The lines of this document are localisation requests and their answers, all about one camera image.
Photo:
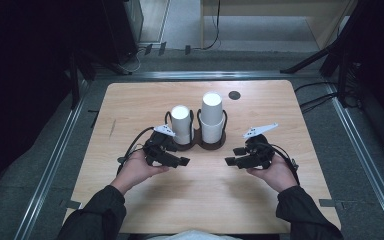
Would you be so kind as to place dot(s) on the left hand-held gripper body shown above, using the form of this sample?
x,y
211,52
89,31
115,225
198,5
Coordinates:
x,y
155,150

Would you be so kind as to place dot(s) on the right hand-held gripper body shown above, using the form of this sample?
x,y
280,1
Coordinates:
x,y
260,153

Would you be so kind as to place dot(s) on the short stack of white cups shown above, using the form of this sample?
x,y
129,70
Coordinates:
x,y
181,125

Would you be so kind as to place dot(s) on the black double cup holder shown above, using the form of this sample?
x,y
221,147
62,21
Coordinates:
x,y
196,141

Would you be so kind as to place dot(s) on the person's left hand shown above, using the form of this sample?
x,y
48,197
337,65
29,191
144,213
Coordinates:
x,y
135,170

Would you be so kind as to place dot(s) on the person's right hand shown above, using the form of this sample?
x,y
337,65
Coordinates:
x,y
278,175

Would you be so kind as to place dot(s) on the tall stack of white cups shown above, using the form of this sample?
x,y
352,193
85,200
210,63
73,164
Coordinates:
x,y
211,113

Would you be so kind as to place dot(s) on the black round table grommet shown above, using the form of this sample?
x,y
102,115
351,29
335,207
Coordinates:
x,y
234,95

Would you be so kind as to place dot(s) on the person's light cloth lap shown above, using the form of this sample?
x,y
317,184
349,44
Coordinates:
x,y
193,235

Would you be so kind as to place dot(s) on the grey tape strip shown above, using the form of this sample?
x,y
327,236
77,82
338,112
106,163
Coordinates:
x,y
71,204
327,202

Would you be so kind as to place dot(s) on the black cabinet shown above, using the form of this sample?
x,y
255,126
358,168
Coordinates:
x,y
121,30

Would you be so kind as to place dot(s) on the black tripod stand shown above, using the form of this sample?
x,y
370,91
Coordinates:
x,y
343,50

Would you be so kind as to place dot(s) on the light wooden furniture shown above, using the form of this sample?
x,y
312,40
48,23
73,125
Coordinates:
x,y
313,8

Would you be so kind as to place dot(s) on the metal floor rail frame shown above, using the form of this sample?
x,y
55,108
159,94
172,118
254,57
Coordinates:
x,y
196,75

